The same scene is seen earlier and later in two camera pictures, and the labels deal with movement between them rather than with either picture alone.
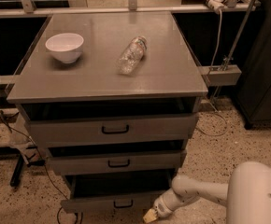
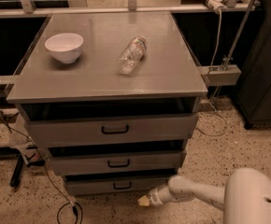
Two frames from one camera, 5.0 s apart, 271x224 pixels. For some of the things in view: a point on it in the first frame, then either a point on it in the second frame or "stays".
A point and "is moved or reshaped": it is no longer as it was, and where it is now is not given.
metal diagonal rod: [238, 35] stays
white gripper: [161, 207] -> [154, 198]
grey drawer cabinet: [113, 98] stays
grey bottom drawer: [115, 191] is moved or reshaped
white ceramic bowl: [65, 47] stays
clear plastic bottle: [132, 56] stays
